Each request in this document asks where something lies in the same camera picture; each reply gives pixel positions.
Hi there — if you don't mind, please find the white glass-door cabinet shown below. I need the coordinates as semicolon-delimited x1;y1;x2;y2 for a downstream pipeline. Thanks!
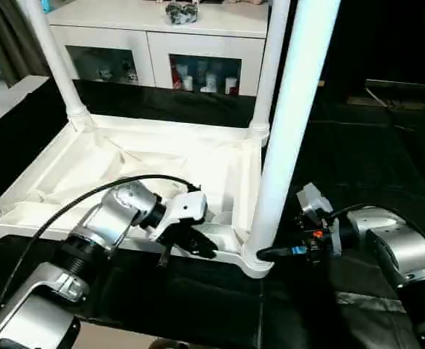
44;0;271;97

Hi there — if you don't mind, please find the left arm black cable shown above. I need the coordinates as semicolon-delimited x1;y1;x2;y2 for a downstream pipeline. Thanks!
0;174;201;317

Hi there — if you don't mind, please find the silver crumpled object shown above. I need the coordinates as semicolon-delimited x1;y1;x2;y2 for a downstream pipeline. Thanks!
165;2;200;25

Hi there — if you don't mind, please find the grey curtain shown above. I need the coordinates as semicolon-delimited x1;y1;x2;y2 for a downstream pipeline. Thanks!
0;0;53;88

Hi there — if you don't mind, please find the white compartment tray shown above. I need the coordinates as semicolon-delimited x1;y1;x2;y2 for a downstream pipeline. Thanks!
0;113;274;280

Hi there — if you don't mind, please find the long black bar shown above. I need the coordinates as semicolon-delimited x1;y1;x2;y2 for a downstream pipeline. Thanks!
364;79;425;95

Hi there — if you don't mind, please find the black work mat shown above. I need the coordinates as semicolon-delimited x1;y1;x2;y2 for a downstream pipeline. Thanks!
0;76;425;349

